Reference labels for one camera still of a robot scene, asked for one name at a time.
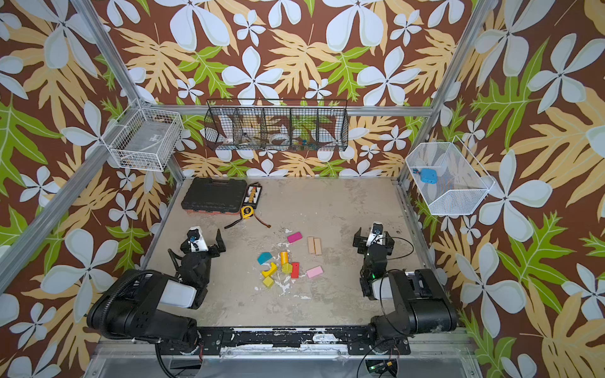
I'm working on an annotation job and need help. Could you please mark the natural wood block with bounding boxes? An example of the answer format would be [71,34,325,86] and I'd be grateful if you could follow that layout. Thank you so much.
[307,236,316,255]
[314,238,322,255]

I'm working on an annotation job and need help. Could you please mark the magenta wood block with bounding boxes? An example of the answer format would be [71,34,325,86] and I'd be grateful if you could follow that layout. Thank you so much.
[287,232,303,243]

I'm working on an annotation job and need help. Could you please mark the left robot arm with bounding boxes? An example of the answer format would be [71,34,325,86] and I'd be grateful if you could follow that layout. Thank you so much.
[86,226,226,349]

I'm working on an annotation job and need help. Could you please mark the teal wood block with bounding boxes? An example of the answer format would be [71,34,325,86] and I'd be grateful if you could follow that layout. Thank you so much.
[257,252,274,266]

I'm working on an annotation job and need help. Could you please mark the pink wood block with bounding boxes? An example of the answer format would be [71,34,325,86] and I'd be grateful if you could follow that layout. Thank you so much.
[306,266,324,279]

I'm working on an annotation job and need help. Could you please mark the yellow arch block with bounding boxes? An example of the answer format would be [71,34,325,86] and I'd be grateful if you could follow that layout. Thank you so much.
[262,262,277,277]

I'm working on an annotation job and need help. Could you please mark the yellow cube block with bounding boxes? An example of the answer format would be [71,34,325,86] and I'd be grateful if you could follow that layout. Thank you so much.
[262,277,274,288]

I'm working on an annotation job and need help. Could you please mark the red wood block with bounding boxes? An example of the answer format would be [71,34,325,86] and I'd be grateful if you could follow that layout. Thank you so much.
[291,262,300,280]

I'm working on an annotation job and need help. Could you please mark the yellow tape measure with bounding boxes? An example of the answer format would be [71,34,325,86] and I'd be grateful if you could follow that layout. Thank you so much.
[240,206,255,219]

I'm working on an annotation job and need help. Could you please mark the black tool case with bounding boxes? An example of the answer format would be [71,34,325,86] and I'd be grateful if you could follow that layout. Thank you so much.
[181,177,247,214]

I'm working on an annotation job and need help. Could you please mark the blue object in basket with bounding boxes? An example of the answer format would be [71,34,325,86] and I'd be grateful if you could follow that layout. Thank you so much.
[413,168,438,184]

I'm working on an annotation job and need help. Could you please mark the white mesh basket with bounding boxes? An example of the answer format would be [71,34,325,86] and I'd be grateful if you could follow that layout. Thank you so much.
[406,137,496,217]

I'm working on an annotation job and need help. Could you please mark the electronics board with led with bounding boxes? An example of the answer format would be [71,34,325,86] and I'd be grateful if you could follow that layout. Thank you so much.
[365,359,398,378]

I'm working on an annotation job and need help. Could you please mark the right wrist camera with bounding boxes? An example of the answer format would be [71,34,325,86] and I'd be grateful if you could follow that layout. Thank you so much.
[366,222,384,247]

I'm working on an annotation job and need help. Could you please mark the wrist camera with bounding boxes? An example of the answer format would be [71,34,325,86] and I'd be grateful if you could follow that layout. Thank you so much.
[186,226,209,252]
[366,222,384,247]

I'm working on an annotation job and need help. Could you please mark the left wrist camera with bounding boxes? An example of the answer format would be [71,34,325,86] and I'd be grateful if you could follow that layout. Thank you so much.
[186,226,209,252]

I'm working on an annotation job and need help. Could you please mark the red black cable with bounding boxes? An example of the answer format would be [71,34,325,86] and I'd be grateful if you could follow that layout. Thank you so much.
[224,211,273,231]

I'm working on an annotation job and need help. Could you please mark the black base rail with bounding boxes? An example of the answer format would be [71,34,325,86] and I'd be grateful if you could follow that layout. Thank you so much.
[160,325,411,357]

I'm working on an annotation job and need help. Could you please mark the white wire basket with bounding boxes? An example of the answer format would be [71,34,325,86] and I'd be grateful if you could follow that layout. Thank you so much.
[102,100,184,172]

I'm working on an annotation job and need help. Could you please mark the black wire basket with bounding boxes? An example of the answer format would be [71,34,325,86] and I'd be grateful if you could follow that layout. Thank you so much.
[202,99,350,151]

